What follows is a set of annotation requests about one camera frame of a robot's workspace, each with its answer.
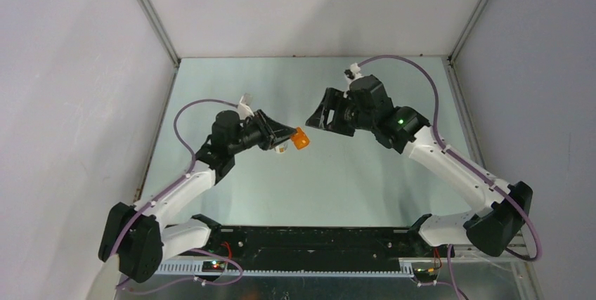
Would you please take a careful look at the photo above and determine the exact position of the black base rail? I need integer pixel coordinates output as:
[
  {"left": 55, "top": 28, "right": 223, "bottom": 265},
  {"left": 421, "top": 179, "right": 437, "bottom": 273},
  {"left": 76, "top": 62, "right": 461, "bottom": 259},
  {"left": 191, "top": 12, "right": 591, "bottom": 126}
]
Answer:
[{"left": 193, "top": 214, "right": 447, "bottom": 274}]

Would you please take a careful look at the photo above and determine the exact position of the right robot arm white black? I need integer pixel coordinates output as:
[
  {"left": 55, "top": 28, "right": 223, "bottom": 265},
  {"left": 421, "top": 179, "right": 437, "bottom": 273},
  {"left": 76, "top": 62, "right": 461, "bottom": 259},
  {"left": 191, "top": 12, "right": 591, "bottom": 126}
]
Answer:
[{"left": 306, "top": 75, "right": 533, "bottom": 256}]

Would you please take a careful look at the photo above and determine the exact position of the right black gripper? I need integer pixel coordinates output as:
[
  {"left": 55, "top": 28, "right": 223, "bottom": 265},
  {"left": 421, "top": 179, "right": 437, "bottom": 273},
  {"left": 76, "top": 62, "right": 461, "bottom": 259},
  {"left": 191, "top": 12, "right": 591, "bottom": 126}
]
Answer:
[{"left": 305, "top": 88, "right": 375, "bottom": 138}]

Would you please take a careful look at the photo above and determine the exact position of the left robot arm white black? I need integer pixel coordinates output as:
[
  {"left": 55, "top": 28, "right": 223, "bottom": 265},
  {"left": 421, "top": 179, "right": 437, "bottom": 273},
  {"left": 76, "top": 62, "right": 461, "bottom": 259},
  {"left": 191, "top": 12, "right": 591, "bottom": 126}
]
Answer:
[{"left": 98, "top": 110, "right": 299, "bottom": 282}]

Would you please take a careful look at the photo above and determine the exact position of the orange pill organizer box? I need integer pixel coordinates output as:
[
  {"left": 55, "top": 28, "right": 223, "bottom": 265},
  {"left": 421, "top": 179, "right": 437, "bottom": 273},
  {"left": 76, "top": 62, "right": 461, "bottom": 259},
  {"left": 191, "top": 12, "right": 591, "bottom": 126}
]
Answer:
[{"left": 290, "top": 127, "right": 310, "bottom": 150}]

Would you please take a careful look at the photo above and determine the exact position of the white pill bottle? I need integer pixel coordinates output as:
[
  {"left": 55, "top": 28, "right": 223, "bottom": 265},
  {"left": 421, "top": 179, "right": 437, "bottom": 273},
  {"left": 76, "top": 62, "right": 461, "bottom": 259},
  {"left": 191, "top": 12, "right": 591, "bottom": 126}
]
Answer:
[{"left": 273, "top": 143, "right": 289, "bottom": 154}]

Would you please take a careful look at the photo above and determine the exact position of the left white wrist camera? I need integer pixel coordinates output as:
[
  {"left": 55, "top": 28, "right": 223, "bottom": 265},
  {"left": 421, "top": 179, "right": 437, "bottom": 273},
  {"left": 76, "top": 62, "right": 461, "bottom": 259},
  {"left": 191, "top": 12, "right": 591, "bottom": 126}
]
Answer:
[{"left": 236, "top": 93, "right": 254, "bottom": 120}]

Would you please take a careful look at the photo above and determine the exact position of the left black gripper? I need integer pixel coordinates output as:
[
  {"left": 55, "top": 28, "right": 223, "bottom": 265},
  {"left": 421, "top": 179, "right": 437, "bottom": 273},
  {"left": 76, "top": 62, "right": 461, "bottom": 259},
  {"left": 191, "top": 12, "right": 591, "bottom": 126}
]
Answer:
[{"left": 228, "top": 110, "right": 297, "bottom": 155}]

